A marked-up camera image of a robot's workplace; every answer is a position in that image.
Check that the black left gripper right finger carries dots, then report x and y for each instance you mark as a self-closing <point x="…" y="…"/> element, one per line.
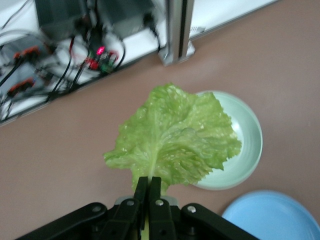
<point x="160" y="215"/>

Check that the green lettuce leaf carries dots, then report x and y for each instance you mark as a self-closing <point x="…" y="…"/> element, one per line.
<point x="175" y="135"/>

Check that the red green circuit board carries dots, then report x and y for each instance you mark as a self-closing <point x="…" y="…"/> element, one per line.
<point x="100" y="62"/>

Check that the blue round plate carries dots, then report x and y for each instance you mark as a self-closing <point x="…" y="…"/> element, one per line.
<point x="270" y="215"/>

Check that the grey equipment box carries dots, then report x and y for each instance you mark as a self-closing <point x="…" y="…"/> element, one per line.
<point x="125" y="15"/>

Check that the black equipment box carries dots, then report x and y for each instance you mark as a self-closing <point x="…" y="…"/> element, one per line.
<point x="57" y="17"/>

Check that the pale green round plate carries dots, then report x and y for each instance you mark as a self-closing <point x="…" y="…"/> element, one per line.
<point x="247" y="140"/>

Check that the aluminium profile post with bracket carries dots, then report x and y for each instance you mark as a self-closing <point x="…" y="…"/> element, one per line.
<point x="180" y="37"/>

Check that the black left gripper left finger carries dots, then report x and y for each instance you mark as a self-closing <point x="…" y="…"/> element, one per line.
<point x="130" y="215"/>

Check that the orange black connector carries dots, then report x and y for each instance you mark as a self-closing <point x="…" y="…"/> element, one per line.
<point x="27" y="52"/>
<point x="21" y="86"/>

